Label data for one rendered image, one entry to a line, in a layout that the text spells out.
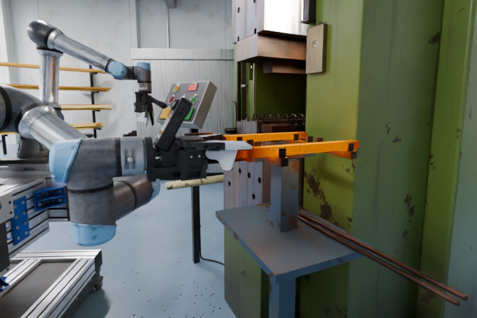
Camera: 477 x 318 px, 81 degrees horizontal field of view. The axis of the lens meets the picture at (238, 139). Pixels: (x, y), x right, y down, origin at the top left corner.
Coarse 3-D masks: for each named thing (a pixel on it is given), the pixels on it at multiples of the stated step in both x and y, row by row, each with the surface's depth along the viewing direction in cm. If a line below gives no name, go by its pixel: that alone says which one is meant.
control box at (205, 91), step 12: (180, 84) 177; (192, 84) 169; (204, 84) 163; (168, 96) 179; (180, 96) 172; (192, 96) 165; (204, 96) 160; (204, 108) 161; (156, 120) 175; (192, 120) 156; (204, 120) 162
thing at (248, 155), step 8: (288, 144) 69; (296, 144) 69; (304, 144) 69; (312, 144) 69; (320, 144) 70; (328, 144) 71; (336, 144) 72; (344, 144) 73; (240, 152) 62; (248, 152) 61; (256, 152) 63; (264, 152) 64; (272, 152) 64; (288, 152) 66; (296, 152) 67; (304, 152) 68; (312, 152) 69; (320, 152) 70; (208, 160) 59; (216, 160) 59; (240, 160) 61; (248, 160) 61
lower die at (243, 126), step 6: (246, 120) 130; (252, 120) 127; (258, 120) 128; (264, 120) 128; (270, 120) 128; (276, 120) 128; (282, 120) 128; (294, 120) 131; (300, 120) 133; (240, 126) 137; (246, 126) 131; (252, 126) 126; (240, 132) 137; (246, 132) 131; (252, 132) 126
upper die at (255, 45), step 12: (252, 36) 121; (264, 36) 119; (276, 36) 122; (240, 48) 132; (252, 48) 122; (264, 48) 120; (276, 48) 122; (288, 48) 125; (300, 48) 128; (240, 60) 133; (252, 60) 132; (264, 60) 132; (300, 60) 132
